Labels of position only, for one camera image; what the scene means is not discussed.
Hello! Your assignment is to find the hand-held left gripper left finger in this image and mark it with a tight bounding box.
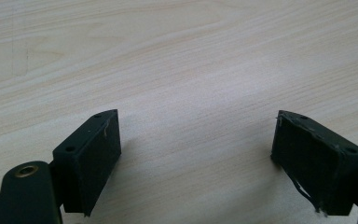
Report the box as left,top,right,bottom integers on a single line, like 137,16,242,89
52,108,122,217

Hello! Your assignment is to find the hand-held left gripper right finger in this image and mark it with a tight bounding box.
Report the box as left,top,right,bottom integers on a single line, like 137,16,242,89
270,109,358,217

